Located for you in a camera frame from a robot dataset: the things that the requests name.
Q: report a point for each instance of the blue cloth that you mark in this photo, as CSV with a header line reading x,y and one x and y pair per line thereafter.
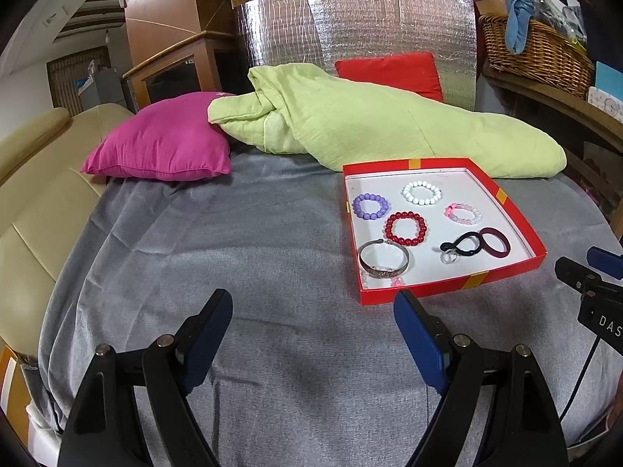
x,y
518,24

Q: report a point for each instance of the red pillow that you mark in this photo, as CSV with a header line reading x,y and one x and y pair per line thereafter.
x,y
399,73

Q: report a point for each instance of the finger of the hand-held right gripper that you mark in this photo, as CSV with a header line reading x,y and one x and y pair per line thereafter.
x,y
603,258
572,272

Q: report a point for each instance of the silver bangle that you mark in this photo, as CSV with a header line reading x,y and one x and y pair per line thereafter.
x,y
404,262

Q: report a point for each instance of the grey bed blanket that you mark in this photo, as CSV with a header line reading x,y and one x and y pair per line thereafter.
x,y
243,253

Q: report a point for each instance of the silver insulation sheet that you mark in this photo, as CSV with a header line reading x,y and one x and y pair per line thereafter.
x,y
370,24

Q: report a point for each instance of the beige sofa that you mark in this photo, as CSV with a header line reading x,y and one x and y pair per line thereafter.
x,y
34,204

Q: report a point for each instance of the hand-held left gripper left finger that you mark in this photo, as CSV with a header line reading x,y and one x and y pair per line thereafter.
x,y
204,350

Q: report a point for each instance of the wooden cabinet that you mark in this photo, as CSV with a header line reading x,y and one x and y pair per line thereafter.
x,y
165,9

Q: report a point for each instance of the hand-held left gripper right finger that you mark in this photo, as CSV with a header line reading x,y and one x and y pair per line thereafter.
x,y
418,345

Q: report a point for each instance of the magenta pillow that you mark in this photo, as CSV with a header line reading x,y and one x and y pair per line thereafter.
x,y
160,141

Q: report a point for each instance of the wicker basket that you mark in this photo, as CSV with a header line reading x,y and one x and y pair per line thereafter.
x,y
540,58

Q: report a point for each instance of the light green blanket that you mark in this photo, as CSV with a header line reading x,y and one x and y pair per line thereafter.
x,y
389,121

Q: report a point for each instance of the red cardboard box tray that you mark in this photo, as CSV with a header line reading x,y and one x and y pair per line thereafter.
x,y
486,180

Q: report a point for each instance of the wooden shelf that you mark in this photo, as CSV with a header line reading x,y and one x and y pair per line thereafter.
x,y
550,102

